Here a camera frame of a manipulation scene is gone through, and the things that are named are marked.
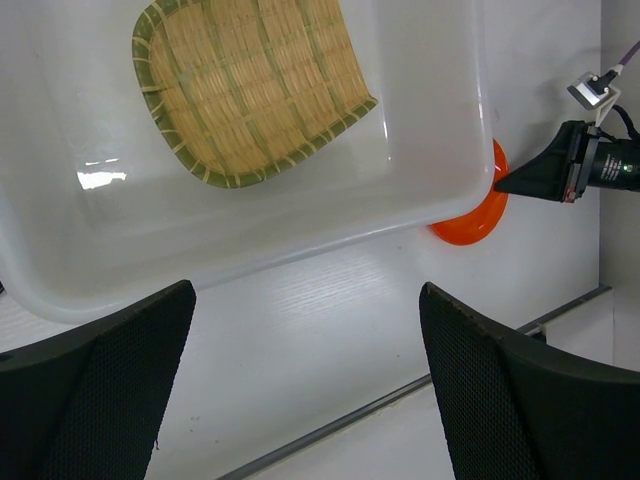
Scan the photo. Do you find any orange plastic plate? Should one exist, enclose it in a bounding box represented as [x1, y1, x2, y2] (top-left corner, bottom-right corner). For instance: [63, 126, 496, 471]
[428, 139, 509, 246]

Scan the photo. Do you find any woven bamboo tray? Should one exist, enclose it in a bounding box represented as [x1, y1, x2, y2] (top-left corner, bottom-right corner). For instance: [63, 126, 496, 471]
[132, 0, 377, 189]

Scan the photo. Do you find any translucent white plastic bin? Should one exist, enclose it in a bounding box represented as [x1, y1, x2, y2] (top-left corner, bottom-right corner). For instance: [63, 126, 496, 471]
[1, 1, 493, 324]

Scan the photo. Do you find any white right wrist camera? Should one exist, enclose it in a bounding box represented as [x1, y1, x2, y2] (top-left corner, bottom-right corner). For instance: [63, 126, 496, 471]
[567, 69, 621, 127]

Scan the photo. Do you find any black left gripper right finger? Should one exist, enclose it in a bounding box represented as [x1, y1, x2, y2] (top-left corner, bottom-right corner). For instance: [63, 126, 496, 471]
[419, 282, 639, 479]

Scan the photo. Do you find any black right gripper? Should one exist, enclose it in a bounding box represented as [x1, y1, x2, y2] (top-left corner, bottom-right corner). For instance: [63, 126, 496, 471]
[493, 120, 639, 203]

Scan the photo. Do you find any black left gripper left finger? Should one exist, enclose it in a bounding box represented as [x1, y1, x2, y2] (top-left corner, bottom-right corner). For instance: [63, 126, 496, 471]
[1, 280, 196, 479]

